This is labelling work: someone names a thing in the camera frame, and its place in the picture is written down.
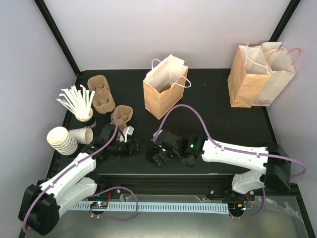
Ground black printed coffee cup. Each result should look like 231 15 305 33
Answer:
147 147 161 163

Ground kraft paper bag white handles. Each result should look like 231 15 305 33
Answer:
143 55 192 119

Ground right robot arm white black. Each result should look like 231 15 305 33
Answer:
149 130 291 200

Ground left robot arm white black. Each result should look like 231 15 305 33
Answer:
18 124 143 236

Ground stacked brown pulp cup carriers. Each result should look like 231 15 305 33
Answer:
87 75 115 114

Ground stack of white paper cups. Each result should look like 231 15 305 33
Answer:
47 126 94 155

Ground cup holding white straws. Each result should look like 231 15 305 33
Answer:
56 85 96 128

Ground tall kraft paper bag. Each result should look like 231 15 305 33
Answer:
227 43 271 108

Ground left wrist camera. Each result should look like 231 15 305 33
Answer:
120 126 134 143

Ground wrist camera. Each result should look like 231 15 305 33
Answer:
152 130 162 142
120 126 134 143

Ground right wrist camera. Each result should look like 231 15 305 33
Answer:
152 130 162 142

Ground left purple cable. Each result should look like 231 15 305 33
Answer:
21 113 139 234

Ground purple cable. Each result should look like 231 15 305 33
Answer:
21 113 139 234
153 104 307 221

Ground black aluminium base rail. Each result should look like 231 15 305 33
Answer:
94 173 298 199

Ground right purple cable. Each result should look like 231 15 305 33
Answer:
153 104 307 221

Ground light blue slotted cable duct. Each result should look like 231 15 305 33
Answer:
70 201 229 215

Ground white paper bag orange handles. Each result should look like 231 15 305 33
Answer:
253 42 301 107

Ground left black frame post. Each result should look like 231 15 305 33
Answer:
34 0 81 76

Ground black frame post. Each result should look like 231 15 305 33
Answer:
269 0 301 42
34 0 81 76

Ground right black frame post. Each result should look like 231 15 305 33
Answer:
269 0 301 42

